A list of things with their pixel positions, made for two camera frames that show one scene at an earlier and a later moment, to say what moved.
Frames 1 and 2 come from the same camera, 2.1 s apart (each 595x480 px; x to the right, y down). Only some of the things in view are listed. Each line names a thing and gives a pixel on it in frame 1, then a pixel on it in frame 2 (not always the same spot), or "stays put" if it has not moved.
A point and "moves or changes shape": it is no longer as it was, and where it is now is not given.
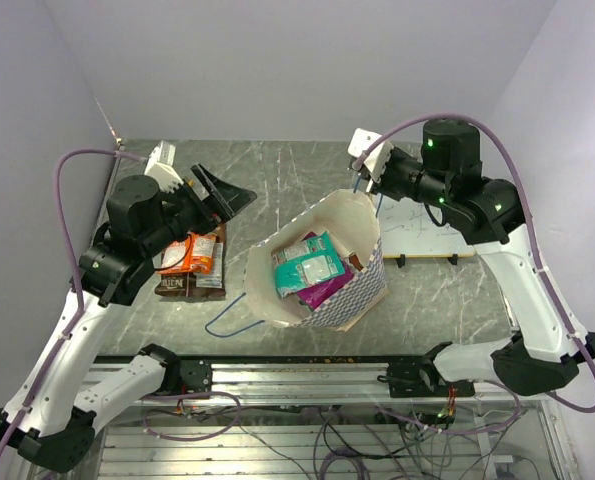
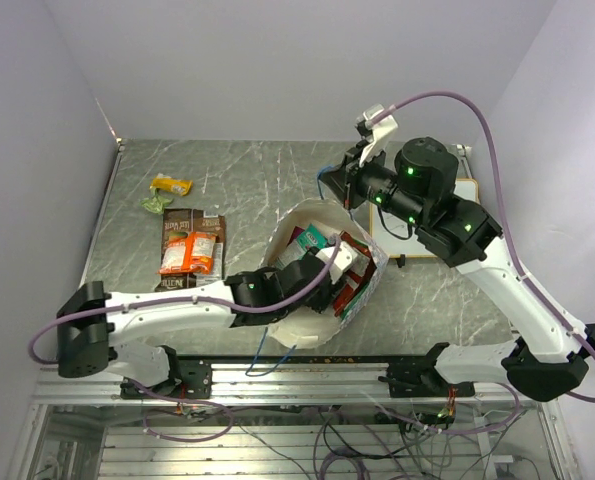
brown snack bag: (195, 285) stays put
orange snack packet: (192, 254) stays put
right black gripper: (382, 185) → (345, 180)
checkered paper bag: (352, 216) moves or changes shape
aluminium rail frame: (332, 417) stays put
